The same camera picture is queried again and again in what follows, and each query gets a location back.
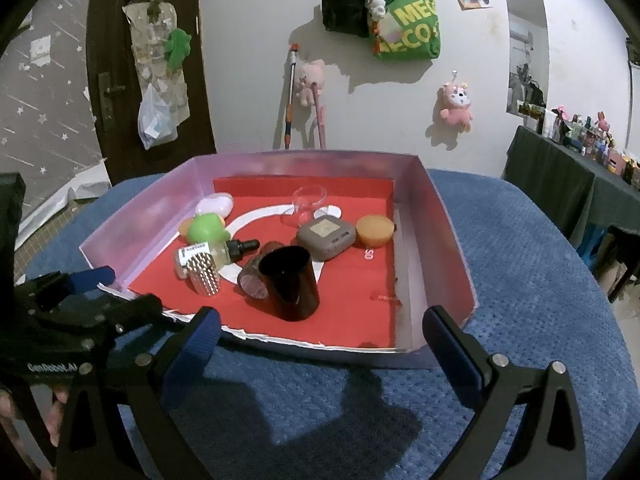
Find green frog toy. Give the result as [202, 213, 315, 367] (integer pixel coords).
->
[186, 214, 231, 245]

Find dropper bottle black cap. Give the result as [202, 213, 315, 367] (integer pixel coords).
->
[174, 237, 262, 280]

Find glass jar red ball stopper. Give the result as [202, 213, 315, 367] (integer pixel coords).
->
[236, 240, 283, 300]

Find pink white earbud case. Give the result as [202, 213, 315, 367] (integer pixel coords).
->
[195, 193, 234, 219]

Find black cylinder cup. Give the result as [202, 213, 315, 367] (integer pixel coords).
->
[259, 245, 320, 322]

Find grey square power bank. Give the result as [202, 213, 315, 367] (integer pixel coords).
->
[296, 214, 356, 262]

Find clear glass cup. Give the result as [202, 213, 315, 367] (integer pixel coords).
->
[281, 184, 328, 228]

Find person's left hand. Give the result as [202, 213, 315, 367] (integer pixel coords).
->
[1, 386, 70, 480]

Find orange peach toy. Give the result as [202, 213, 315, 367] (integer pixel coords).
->
[178, 218, 194, 238]

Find clear plastic bag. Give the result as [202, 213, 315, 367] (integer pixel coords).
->
[138, 84, 178, 151]

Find pink cardboard box tray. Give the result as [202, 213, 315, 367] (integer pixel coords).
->
[79, 151, 477, 368]

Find dark brown wooden door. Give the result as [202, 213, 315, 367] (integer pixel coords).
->
[85, 0, 216, 184]

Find dark green table cloth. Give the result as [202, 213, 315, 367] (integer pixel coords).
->
[503, 126, 639, 247]

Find green frog plush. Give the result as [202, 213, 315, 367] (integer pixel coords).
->
[164, 28, 192, 72]

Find items on side table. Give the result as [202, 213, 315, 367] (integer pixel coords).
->
[518, 102, 639, 190]

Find hanging pocket organizer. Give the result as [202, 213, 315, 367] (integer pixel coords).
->
[122, 0, 190, 126]

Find pink stick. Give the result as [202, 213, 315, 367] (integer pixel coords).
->
[311, 82, 326, 150]

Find green tote bag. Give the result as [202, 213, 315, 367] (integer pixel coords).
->
[368, 0, 442, 61]

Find brass door handle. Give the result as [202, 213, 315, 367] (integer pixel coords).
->
[98, 72, 126, 122]

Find pink fox plush keychain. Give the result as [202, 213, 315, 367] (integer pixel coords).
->
[439, 82, 473, 132]

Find pink plush on wall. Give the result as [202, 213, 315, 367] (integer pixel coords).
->
[296, 60, 326, 107]

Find black bag on wall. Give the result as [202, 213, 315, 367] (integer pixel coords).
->
[321, 0, 369, 38]

